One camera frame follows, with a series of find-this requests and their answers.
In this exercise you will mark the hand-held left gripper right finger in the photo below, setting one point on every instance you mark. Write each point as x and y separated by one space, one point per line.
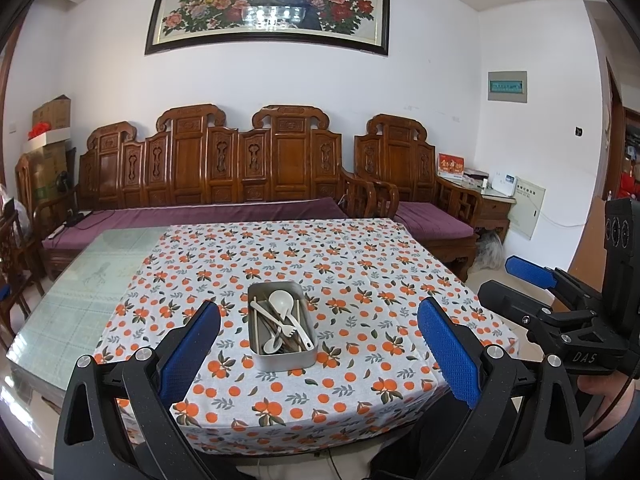
447 355

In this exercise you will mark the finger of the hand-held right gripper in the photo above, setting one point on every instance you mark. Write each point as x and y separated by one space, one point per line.
505 301
527 270

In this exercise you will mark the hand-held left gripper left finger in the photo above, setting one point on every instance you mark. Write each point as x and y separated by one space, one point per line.
190 355

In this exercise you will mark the light wooden chopstick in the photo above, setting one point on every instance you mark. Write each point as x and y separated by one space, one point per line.
298 312
261 325

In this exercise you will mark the long white spoon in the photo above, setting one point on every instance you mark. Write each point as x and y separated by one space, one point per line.
271 345

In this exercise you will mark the rectangular metal tray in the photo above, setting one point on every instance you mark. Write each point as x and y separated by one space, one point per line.
285 362

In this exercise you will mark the white plastic spork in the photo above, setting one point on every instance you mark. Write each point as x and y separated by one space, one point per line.
288 330

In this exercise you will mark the white round soup spoon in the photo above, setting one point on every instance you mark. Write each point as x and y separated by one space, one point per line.
281 302

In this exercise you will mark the person's right forearm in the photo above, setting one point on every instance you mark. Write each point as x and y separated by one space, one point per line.
620 435

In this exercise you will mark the person's right hand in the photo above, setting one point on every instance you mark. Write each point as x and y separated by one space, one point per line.
607 391

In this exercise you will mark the white plastic bag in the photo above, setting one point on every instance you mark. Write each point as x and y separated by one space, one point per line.
490 252
15 210

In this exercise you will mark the wooden side table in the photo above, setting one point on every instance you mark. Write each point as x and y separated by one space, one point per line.
495 210

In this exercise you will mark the brown wooden board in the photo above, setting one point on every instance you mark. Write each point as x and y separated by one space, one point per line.
595 230

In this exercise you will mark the white telephone device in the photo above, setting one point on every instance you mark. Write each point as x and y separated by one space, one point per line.
504 183

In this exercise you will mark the white flat box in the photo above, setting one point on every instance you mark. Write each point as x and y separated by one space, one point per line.
475 178

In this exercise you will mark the short purple seat cushion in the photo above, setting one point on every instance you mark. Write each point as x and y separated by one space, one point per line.
430 220

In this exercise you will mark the red gift box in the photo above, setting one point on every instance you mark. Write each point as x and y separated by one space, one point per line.
451 165

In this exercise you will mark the orange print tablecloth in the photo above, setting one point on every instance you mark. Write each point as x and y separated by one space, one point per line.
280 250

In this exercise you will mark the carved wooden armchair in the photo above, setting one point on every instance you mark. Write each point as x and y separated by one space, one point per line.
397 160

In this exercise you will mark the white remote control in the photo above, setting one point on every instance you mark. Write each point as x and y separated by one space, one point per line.
55 232

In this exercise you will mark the dark wooden chair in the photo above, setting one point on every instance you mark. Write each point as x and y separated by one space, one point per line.
12 255

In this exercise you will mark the carved wooden sofa bench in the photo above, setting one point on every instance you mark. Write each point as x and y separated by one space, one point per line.
290 160

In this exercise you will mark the large cardboard box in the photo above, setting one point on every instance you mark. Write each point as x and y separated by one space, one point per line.
45 175

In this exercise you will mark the white flat carton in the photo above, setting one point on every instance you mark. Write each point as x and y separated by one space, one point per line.
45 143

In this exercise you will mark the red ornament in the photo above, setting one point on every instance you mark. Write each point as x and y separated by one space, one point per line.
38 131

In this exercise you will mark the small cardboard box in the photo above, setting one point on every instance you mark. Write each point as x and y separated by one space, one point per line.
52 112

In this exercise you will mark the framed peacock flower painting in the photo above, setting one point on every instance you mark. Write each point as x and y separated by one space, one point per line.
215 5

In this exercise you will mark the wooden door frame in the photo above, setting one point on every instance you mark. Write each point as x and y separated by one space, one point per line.
7 110
616 130

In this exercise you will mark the grey wall electrical box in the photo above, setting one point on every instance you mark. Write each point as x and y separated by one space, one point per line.
507 87

